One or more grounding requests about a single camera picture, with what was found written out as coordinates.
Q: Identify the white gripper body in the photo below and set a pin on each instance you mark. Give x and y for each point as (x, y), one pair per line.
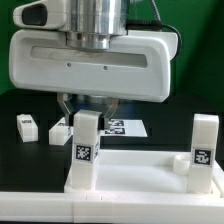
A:
(135, 67)

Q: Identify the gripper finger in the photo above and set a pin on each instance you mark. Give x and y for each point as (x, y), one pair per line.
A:
(103, 121)
(64, 101)

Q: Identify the white desk top tray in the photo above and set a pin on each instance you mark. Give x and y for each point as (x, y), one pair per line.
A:
(138, 171)

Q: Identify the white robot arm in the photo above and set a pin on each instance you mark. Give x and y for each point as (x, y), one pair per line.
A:
(90, 47)

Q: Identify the fiducial marker sheet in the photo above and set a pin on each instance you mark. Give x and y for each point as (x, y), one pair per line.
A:
(125, 128)

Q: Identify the white front fence bar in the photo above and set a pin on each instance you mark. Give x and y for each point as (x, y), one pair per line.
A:
(111, 209)

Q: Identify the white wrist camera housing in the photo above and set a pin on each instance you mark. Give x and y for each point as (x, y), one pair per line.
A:
(42, 14)

